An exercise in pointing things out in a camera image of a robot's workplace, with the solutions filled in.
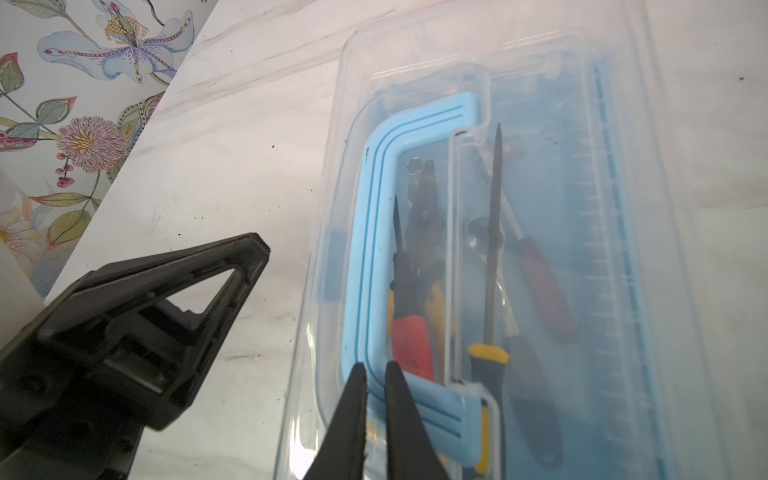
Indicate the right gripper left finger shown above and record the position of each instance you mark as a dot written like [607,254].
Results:
[342,452]

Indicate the blue plastic tool box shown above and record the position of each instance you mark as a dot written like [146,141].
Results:
[586,168]

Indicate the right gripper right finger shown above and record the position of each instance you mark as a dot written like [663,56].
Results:
[410,454]

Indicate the green handled ratchet wrench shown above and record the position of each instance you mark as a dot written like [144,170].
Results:
[528,393]

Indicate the yellow handled pliers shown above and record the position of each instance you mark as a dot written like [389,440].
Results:
[422,241]

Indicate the red handled screwdriver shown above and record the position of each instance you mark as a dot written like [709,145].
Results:
[410,342]

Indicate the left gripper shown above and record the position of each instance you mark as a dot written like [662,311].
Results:
[125,346]

